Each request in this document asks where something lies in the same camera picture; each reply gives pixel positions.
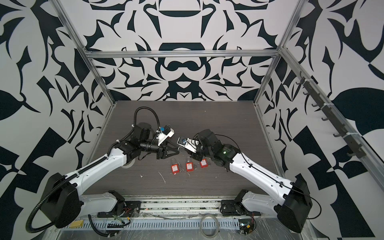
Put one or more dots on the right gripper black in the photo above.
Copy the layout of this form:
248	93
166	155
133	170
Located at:
196	156

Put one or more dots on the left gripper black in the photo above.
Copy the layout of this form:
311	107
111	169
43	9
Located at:
164	149

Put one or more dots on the red padlock with white label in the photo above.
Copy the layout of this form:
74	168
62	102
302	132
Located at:
204	163

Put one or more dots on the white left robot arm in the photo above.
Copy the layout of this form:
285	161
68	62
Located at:
63	199

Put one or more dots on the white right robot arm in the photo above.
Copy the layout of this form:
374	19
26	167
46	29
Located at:
289	201

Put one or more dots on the roll of clear tape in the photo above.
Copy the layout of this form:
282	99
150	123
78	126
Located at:
129	165

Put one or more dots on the green lit circuit board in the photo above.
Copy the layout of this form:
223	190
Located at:
247	226

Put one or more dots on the yellow connector block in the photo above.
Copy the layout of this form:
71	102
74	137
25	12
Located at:
76	224

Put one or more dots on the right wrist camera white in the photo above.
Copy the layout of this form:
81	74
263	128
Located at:
188	144

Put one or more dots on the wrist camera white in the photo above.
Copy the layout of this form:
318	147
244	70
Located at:
188	144
164	133

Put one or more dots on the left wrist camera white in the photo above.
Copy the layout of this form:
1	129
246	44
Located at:
164	133

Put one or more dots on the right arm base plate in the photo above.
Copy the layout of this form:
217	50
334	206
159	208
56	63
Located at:
232	208

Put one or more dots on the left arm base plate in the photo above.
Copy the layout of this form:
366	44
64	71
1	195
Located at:
126	209

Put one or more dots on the white perforated cable duct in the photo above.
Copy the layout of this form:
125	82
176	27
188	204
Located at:
178	224

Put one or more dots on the black hook rail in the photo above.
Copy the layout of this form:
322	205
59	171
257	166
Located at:
333	115

